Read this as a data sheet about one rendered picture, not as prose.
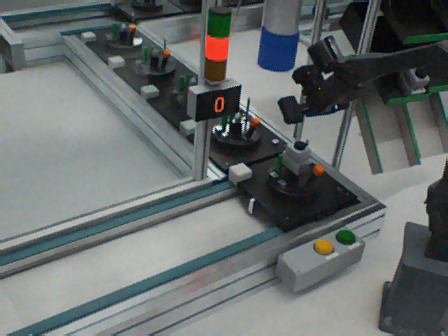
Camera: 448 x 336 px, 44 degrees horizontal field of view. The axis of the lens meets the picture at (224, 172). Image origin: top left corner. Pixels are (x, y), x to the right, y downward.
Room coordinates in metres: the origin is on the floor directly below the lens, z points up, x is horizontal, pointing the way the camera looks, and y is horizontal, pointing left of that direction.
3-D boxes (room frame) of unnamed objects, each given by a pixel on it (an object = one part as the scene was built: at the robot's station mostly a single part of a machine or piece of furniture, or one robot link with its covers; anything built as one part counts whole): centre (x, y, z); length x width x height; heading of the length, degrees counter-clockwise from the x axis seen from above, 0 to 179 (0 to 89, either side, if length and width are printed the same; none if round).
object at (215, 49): (1.16, 0.04, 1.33); 0.05 x 0.05 x 0.05
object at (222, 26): (1.16, 0.04, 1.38); 0.05 x 0.05 x 0.05
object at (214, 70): (1.16, 0.04, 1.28); 0.05 x 0.05 x 0.05
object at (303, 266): (0.96, -0.24, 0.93); 0.21 x 0.07 x 0.06; 128
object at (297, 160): (1.19, -0.17, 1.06); 0.08 x 0.04 x 0.07; 38
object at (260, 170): (1.18, -0.18, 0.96); 0.24 x 0.24 x 0.02; 38
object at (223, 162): (1.38, -0.02, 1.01); 0.24 x 0.24 x 0.13; 38
